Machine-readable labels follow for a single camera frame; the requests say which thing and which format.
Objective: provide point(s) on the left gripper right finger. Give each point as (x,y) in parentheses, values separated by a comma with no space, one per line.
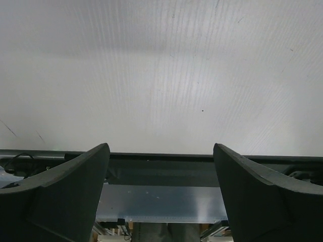
(270,198)

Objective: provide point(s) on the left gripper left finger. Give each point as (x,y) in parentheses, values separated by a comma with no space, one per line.
(59,204)

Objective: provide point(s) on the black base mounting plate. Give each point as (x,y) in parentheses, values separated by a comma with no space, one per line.
(173,173)

